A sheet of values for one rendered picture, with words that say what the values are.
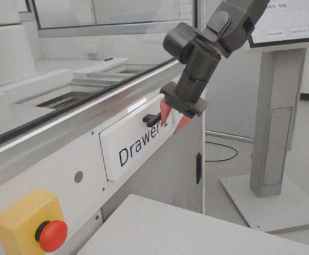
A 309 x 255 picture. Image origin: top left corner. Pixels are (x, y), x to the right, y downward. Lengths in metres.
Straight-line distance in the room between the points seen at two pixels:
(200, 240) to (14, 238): 0.29
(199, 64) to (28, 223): 0.38
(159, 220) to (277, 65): 1.06
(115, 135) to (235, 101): 1.90
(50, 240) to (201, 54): 0.39
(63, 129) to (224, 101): 2.04
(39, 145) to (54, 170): 0.05
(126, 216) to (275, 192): 1.35
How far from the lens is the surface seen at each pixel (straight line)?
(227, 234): 0.51
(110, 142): 0.50
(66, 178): 0.46
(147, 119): 0.59
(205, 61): 0.51
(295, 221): 1.68
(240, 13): 0.52
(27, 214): 0.38
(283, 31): 1.31
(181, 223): 0.53
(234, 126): 2.44
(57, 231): 0.37
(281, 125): 1.55
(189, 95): 0.54
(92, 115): 0.49
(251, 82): 2.27
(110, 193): 0.58
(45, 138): 0.41
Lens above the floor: 1.13
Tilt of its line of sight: 24 degrees down
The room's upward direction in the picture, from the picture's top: 5 degrees counter-clockwise
